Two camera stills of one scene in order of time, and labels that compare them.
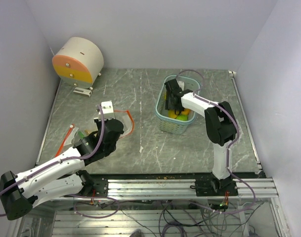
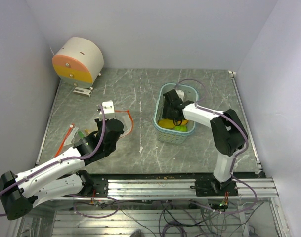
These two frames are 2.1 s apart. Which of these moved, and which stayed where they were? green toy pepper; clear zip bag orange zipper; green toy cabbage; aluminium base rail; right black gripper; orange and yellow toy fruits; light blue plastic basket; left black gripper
Moved: orange and yellow toy fruits; light blue plastic basket; green toy cabbage
Stayed: right black gripper; aluminium base rail; left black gripper; clear zip bag orange zipper; green toy pepper
